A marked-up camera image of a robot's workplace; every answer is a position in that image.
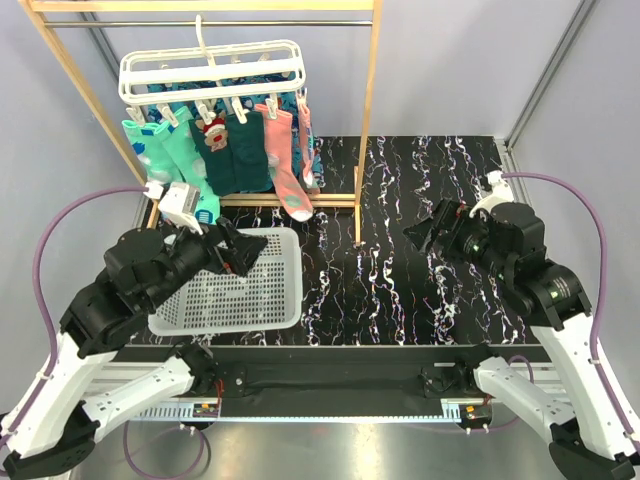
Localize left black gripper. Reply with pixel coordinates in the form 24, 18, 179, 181
145, 211, 269, 309

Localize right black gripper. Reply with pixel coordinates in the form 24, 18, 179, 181
402, 196, 511, 281

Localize plain dark green sock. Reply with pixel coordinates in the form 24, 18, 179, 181
226, 111, 271, 192

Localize pink sock front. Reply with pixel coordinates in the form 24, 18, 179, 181
255, 104, 313, 222

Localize pink sock end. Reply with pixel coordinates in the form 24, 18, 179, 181
296, 93, 317, 189

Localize white plastic clip hanger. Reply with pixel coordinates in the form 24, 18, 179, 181
118, 15, 306, 127

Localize green reindeer sock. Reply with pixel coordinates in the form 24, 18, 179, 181
189, 112, 239, 197

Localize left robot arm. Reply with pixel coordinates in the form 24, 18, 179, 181
1, 219, 268, 479

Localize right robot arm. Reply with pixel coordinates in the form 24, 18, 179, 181
403, 200, 639, 479

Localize white plastic basket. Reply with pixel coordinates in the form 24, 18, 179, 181
148, 227, 303, 336

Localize mint sock outer left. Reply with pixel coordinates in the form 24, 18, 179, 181
121, 120, 183, 184

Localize mint sock with blue logo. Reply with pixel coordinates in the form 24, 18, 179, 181
162, 106, 220, 224

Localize blue shark print shorts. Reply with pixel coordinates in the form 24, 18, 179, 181
184, 91, 323, 197

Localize metal rack rod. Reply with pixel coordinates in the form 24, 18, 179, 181
44, 20, 373, 29

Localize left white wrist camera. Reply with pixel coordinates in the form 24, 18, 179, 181
144, 181, 203, 235

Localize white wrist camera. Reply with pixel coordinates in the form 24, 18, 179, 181
144, 181, 203, 235
469, 170, 514, 218

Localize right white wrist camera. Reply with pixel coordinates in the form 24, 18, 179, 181
469, 170, 514, 218

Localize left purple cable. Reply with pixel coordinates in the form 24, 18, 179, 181
0, 186, 211, 479

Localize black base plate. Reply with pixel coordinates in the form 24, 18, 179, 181
119, 342, 551, 420

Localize wooden clothes rack frame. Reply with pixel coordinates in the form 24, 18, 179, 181
20, 1, 383, 246

